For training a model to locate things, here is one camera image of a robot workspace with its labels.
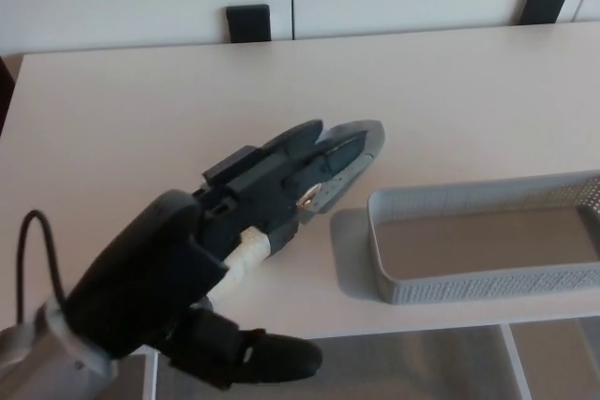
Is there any white desk with metal frame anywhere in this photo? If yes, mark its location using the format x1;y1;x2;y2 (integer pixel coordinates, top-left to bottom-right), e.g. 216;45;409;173
0;20;600;400

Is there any black cabinet handle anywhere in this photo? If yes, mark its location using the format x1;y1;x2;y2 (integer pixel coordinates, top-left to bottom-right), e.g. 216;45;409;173
225;4;274;45
517;0;571;26

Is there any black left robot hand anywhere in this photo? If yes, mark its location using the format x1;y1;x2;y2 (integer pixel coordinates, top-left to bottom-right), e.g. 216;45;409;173
60;119;368;390

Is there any garden shovel with handle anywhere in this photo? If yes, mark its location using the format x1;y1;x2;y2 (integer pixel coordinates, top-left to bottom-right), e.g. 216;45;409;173
204;119;386;310

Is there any dark brown furniture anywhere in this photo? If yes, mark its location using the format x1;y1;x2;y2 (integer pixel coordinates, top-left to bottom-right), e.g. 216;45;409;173
0;54;16;135

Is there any grey perforated plastic basket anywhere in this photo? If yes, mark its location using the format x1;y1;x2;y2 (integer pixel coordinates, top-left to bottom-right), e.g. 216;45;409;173
367;170;600;306

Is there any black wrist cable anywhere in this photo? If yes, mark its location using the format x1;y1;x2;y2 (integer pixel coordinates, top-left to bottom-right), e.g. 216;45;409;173
15;209;68;327

